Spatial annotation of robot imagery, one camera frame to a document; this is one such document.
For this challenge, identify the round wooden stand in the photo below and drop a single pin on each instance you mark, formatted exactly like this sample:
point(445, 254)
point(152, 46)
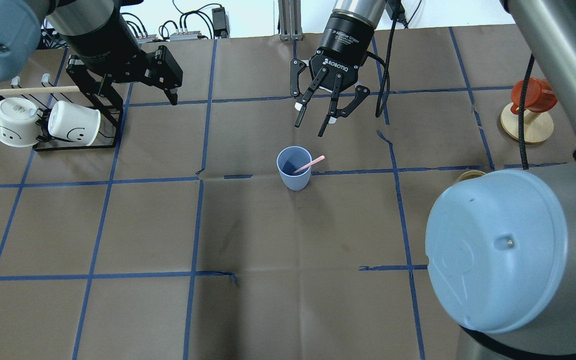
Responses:
point(538, 127)

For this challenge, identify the pink chopstick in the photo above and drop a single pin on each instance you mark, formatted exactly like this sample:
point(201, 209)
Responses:
point(309, 164)

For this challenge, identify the white mug with label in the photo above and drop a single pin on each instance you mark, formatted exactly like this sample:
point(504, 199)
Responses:
point(18, 126)

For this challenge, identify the black wire mug rack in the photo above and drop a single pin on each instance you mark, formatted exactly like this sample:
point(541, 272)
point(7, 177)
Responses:
point(110, 120)

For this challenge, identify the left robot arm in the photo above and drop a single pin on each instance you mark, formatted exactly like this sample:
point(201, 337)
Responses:
point(75, 20)

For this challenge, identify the white smiley mug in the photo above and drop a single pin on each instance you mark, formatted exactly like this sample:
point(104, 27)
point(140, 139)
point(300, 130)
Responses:
point(74, 123)

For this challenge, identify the wooden rack handle bar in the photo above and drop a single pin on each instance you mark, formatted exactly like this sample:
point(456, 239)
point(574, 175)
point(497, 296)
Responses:
point(41, 90)

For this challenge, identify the light blue cup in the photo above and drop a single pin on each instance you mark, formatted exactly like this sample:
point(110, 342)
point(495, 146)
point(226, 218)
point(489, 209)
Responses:
point(288, 161)

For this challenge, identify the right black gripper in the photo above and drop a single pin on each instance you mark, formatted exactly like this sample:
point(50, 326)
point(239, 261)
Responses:
point(344, 46)

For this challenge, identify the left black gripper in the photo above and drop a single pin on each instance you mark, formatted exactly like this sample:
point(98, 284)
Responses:
point(102, 44)

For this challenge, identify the bamboo wooden cup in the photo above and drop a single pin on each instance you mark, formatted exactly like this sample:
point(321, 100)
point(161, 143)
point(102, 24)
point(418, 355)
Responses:
point(470, 175)

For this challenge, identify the aluminium frame post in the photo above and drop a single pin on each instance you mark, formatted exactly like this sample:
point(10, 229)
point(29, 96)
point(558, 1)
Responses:
point(289, 19)

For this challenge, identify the black power adapter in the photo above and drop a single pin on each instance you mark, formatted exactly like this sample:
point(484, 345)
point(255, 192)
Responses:
point(220, 20)

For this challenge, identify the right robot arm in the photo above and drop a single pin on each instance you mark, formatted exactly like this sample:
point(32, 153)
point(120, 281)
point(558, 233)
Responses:
point(502, 246)

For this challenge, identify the red cup on stand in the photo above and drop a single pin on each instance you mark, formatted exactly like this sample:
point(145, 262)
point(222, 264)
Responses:
point(539, 97)

